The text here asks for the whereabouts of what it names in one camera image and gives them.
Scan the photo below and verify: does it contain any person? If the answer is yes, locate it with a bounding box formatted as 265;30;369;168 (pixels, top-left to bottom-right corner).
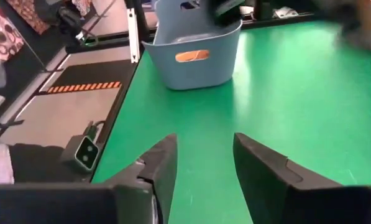
0;0;49;186

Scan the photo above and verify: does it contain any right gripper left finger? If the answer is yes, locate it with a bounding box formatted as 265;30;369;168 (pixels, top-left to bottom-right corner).
0;133;178;224

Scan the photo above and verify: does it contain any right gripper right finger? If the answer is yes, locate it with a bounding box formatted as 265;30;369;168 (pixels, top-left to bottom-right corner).
233;133;371;224

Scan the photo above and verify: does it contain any blue-grey plastic basket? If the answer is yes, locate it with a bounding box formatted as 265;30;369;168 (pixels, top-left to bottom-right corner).
141;0;244;91

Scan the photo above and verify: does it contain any silver bracket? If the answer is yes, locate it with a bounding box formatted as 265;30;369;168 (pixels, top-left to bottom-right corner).
126;7;141;65

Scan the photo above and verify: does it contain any black camera cable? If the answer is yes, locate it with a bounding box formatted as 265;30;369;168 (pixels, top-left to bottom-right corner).
82;119;107;141

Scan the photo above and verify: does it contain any table-level camera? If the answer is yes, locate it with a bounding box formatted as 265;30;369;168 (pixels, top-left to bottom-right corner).
60;133;101;174

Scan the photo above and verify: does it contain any black orange-striped floor mat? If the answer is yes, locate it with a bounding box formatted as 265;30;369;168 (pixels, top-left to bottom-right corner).
35;58;139;96

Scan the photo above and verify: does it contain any white mounting plate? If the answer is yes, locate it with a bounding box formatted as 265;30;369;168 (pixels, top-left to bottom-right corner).
272;6;300;19

